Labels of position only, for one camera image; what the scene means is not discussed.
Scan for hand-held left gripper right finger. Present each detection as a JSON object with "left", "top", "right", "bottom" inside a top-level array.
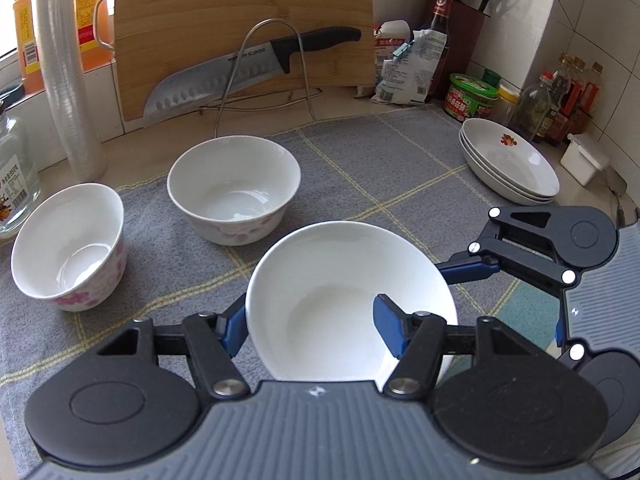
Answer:
[{"left": 372, "top": 294, "right": 543, "bottom": 402}]

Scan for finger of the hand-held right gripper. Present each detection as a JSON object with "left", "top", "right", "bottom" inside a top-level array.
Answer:
[
  {"left": 435, "top": 206, "right": 576, "bottom": 286},
  {"left": 554, "top": 306, "right": 588, "bottom": 363}
]

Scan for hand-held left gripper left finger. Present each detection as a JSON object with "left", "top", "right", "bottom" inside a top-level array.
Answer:
[{"left": 97, "top": 292, "right": 251, "bottom": 401}]

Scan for plain white bowl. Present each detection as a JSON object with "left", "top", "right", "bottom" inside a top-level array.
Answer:
[{"left": 245, "top": 221, "right": 459, "bottom": 391}]

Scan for pink floral white bowl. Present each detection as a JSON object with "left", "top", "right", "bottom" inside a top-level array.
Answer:
[
  {"left": 166, "top": 135, "right": 302, "bottom": 247},
  {"left": 10, "top": 183, "right": 128, "bottom": 312}
]

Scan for metal utensil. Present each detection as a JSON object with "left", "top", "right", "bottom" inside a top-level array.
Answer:
[{"left": 605, "top": 167, "right": 631, "bottom": 226}]

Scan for grey checkered cloth mat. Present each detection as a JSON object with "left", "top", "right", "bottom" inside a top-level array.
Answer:
[{"left": 0, "top": 107, "right": 621, "bottom": 480}]

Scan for white plastic container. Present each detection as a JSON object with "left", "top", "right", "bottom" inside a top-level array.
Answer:
[{"left": 560, "top": 133, "right": 612, "bottom": 186}]

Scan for white jacket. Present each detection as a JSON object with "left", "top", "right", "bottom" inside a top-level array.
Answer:
[{"left": 597, "top": 432, "right": 640, "bottom": 480}]

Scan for green lidded sauce tub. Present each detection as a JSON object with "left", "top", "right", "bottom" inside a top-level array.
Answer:
[{"left": 442, "top": 73, "right": 500, "bottom": 123}]

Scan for yellow lidded spice jar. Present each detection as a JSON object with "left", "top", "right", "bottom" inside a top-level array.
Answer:
[{"left": 496, "top": 84, "right": 523, "bottom": 128}]

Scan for clear glass bottle red cap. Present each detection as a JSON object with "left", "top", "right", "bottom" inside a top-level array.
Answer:
[{"left": 509, "top": 71, "right": 553, "bottom": 143}]

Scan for red label sauce bottle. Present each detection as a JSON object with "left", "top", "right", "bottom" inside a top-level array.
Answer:
[{"left": 560, "top": 56, "right": 591, "bottom": 147}]

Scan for white and blue snack bag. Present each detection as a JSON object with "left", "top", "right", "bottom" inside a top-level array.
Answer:
[{"left": 375, "top": 29, "right": 448, "bottom": 107}]

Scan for gold capped condiment bottle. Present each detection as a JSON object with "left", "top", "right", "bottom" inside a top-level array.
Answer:
[{"left": 580, "top": 61, "right": 605, "bottom": 121}]

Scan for dark red knife block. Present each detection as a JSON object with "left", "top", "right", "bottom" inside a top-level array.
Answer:
[{"left": 427, "top": 0, "right": 493, "bottom": 101}]

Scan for red and white snack bag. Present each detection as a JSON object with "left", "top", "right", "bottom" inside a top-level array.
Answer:
[{"left": 372, "top": 20, "right": 413, "bottom": 68}]

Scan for dark soy sauce bottle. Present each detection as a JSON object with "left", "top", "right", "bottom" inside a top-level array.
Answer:
[{"left": 420, "top": 0, "right": 453, "bottom": 101}]

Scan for glass jar with label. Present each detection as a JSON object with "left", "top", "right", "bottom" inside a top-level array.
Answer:
[{"left": 0, "top": 100, "right": 41, "bottom": 241}]

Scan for bamboo cutting board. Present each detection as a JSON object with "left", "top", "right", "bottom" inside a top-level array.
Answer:
[{"left": 114, "top": 0, "right": 377, "bottom": 123}]

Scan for dark teal container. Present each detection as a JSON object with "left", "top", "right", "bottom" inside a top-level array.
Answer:
[{"left": 0, "top": 81, "right": 25, "bottom": 108}]

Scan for orange carton box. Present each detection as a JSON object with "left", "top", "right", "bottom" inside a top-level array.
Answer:
[{"left": 12, "top": 0, "right": 118, "bottom": 96}]

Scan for metal wire rack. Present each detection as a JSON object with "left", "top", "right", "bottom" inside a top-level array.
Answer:
[{"left": 197, "top": 18, "right": 323, "bottom": 138}]

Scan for black handled kitchen knife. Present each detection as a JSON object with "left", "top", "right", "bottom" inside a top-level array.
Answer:
[{"left": 142, "top": 26, "right": 362, "bottom": 128}]

